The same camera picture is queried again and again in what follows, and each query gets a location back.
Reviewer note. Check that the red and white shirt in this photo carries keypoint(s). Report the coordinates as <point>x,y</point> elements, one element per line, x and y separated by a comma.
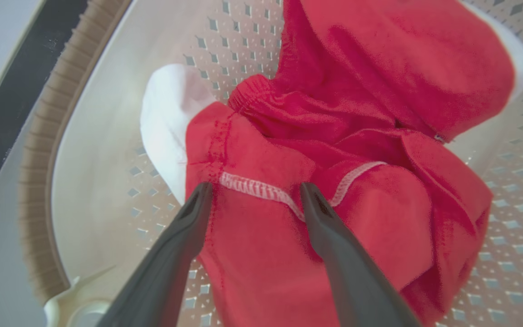
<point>379,68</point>

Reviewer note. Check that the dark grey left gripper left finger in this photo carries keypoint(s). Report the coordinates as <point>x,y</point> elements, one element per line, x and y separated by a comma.
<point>170,263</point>

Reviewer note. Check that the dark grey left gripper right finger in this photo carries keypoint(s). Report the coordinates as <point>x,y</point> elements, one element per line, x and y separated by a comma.
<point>347,272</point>

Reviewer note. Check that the black baseboard strip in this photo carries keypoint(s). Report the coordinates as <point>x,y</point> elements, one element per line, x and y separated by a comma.
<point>16,91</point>

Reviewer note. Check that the white perforated laundry basket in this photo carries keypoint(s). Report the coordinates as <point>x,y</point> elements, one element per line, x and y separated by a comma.
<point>107,136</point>

